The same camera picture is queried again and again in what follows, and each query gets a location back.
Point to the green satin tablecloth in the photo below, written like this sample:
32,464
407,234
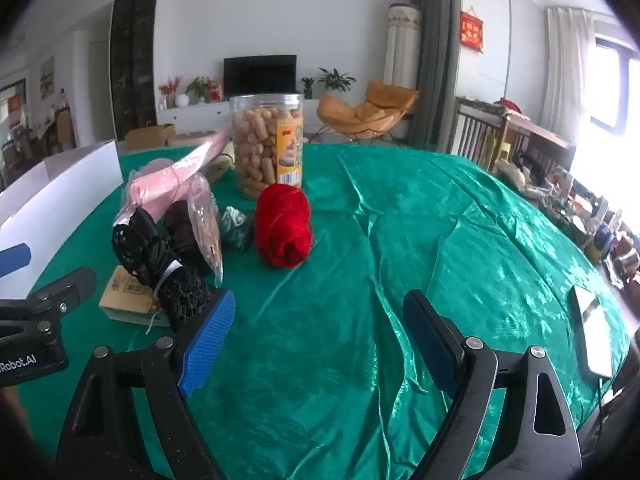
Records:
400,210

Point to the blue wave-pattern sachet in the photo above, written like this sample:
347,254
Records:
235,227

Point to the cotton swab packet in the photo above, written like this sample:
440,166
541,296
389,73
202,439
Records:
207,230

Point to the pink face mask packet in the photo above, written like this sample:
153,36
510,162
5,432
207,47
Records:
165,185

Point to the dark display cabinet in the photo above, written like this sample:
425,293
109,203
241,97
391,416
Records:
135,60

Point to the black knit gloves pair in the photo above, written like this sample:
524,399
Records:
145,250

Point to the pile of household clutter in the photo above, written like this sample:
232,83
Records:
575,200

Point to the white cardboard box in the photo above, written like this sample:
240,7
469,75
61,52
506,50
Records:
75,170

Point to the black television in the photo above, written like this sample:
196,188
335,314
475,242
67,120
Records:
260,75

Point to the red wall hanging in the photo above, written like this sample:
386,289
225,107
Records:
472,32

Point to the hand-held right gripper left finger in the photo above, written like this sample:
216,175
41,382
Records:
210,340

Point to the red yarn ball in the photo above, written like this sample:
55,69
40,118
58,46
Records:
282,225

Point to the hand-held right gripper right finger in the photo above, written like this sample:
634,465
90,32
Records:
430,340

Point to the small kraft paper box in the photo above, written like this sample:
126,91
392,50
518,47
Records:
125,300

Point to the white round vase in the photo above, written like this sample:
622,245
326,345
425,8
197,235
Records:
181,100

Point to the green leafy houseplant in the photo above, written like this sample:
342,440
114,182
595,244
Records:
200,87

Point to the wooden slatted crib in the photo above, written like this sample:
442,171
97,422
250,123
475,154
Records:
480,130

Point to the brown cardboard box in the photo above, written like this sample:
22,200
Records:
147,136

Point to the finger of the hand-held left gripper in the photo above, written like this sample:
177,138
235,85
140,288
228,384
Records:
12,259
70,282

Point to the red flower bouquet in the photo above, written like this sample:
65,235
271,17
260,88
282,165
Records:
170,87

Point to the grey curtain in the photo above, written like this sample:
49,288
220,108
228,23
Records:
435,50

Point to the orange lounge chair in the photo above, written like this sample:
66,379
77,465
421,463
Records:
370,105

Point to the white television cabinet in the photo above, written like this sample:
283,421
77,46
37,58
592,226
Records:
210,112

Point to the cream cloth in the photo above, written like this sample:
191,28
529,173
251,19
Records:
220,166

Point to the framed wall painting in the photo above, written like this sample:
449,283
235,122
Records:
47,77

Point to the white floor air conditioner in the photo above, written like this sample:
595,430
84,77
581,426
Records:
402,45

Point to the clear plastic snack jar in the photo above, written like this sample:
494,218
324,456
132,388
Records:
260,140

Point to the small dark potted plant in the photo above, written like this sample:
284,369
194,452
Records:
307,85

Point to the large green potted plant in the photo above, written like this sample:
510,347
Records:
337,80

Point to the pink mesh bath pouf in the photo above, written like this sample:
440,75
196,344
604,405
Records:
152,166

